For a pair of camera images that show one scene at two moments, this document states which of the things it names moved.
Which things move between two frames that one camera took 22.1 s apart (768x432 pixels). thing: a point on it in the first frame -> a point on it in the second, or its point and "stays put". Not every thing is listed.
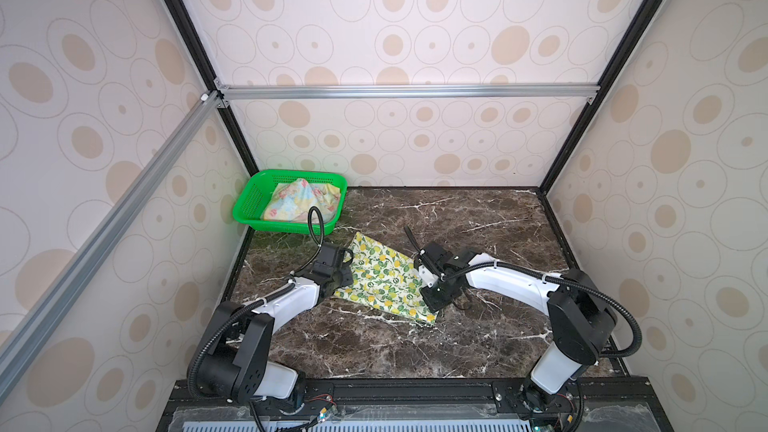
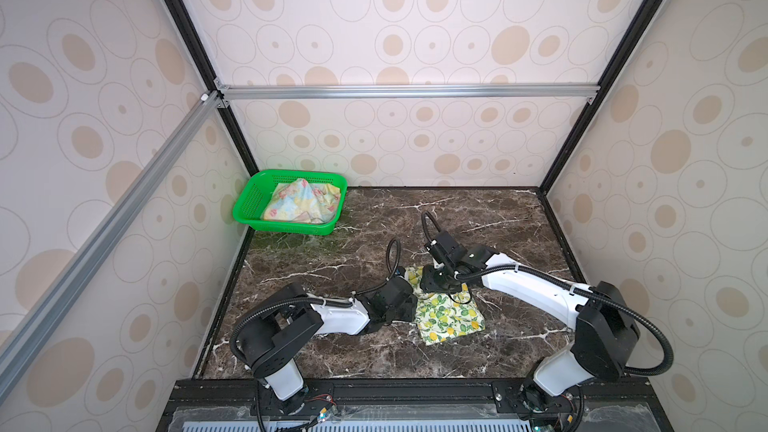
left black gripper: (347, 278) -> (410, 315)
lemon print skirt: (386, 280) -> (442, 316)
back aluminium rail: (405, 92) stays put
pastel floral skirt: (291, 200) stays put
